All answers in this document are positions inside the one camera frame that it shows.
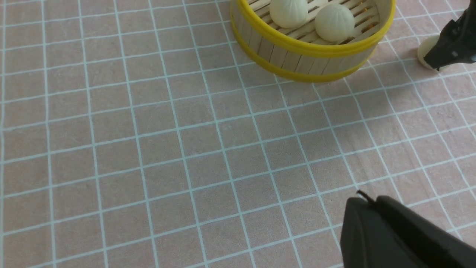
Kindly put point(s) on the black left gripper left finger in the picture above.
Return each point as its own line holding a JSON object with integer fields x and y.
{"x": 383, "y": 233}

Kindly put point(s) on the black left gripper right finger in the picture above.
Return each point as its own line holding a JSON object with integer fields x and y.
{"x": 432, "y": 245}

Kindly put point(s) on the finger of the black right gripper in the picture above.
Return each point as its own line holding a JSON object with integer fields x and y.
{"x": 456, "y": 42}

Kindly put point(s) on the white bun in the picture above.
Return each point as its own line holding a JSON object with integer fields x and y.
{"x": 424, "y": 48}
{"x": 334, "y": 23}
{"x": 288, "y": 13}

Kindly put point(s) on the bamboo steamer tray yellow rim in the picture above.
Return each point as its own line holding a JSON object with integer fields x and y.
{"x": 299, "y": 54}

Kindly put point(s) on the pink checkered tablecloth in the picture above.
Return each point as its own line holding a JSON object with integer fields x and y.
{"x": 137, "y": 134}

